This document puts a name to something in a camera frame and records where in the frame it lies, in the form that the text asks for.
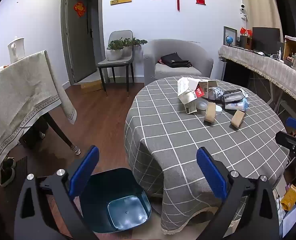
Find brown wooden speaker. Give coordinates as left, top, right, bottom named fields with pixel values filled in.
left=239, top=35, right=253, bottom=49

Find flat brown cardboard box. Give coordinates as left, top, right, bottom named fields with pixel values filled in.
left=80, top=80, right=103, bottom=92

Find black plastic pouch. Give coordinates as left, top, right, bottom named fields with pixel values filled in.
left=223, top=89, right=243, bottom=103

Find grey armchair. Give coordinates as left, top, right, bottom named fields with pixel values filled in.
left=143, top=39, right=214, bottom=87

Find grey chair black legs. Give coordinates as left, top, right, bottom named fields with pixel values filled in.
left=97, top=30, right=135, bottom=97

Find grey carton red label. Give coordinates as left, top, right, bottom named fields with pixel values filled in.
left=195, top=79, right=218, bottom=100

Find white kettle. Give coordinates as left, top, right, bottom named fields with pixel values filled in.
left=8, top=36, right=26, bottom=64

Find side desk with fringed cloth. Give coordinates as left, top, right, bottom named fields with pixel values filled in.
left=218, top=45, right=296, bottom=109

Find dark teal trash bin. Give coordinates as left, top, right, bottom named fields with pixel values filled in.
left=80, top=168, right=152, bottom=233

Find clear round plastic lid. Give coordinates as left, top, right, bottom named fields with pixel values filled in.
left=196, top=99, right=209, bottom=112

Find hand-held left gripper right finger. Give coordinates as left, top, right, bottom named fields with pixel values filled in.
left=196, top=147, right=281, bottom=240

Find picture frame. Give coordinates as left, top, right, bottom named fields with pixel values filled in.
left=223, top=26, right=237, bottom=47

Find round table, grey checked cloth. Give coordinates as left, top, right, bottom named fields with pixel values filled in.
left=124, top=76, right=291, bottom=235

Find potted plant white pot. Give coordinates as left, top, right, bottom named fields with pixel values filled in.
left=106, top=37, right=148, bottom=61

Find white cardboard box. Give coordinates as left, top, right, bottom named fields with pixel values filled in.
left=177, top=77, right=206, bottom=115

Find brown cardboard block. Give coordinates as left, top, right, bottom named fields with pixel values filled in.
left=230, top=110, right=246, bottom=128

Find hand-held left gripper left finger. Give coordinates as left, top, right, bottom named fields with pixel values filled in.
left=14, top=145, right=101, bottom=240

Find wooden storage box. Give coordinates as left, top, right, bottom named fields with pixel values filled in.
left=283, top=35, right=296, bottom=74

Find black bag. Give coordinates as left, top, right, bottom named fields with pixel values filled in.
left=160, top=52, right=193, bottom=68

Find blue white tissue packet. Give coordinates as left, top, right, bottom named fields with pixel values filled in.
left=224, top=98, right=249, bottom=111

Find dark grey door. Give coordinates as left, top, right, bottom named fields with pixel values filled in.
left=61, top=0, right=104, bottom=85

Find beige curtain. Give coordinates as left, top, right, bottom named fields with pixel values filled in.
left=239, top=0, right=284, bottom=43

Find yellow packet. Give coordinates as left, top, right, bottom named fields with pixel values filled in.
left=280, top=184, right=296, bottom=212

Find black monitor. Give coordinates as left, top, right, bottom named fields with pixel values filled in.
left=252, top=27, right=281, bottom=53

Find red diamond door sticker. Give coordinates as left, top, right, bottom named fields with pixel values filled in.
left=74, top=2, right=86, bottom=18

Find dark wooden table leg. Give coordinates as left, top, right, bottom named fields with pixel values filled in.
left=47, top=112, right=81, bottom=155

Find dark shoe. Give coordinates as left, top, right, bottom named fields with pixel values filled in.
left=2, top=157, right=16, bottom=169
left=0, top=167, right=15, bottom=187

